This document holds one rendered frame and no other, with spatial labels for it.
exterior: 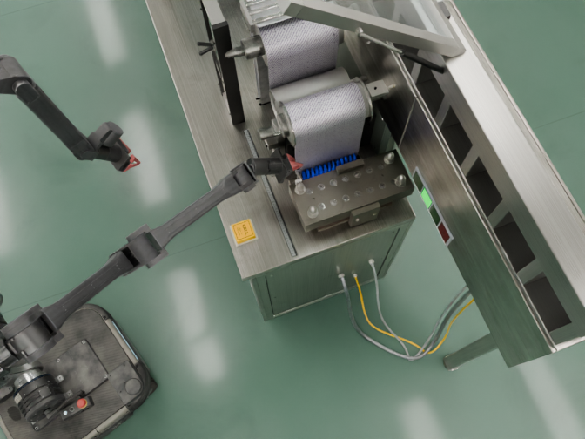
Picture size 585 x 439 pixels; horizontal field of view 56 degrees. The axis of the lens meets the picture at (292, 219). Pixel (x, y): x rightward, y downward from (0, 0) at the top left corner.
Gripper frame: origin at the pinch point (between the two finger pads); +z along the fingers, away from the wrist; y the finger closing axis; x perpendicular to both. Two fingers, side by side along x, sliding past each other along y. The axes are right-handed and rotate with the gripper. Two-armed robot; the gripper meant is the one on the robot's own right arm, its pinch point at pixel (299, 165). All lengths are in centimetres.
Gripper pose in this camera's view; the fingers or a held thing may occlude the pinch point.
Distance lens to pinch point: 189.3
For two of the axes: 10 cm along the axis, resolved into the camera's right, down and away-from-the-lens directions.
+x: 4.6, -4.9, -7.4
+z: 8.2, -0.9, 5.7
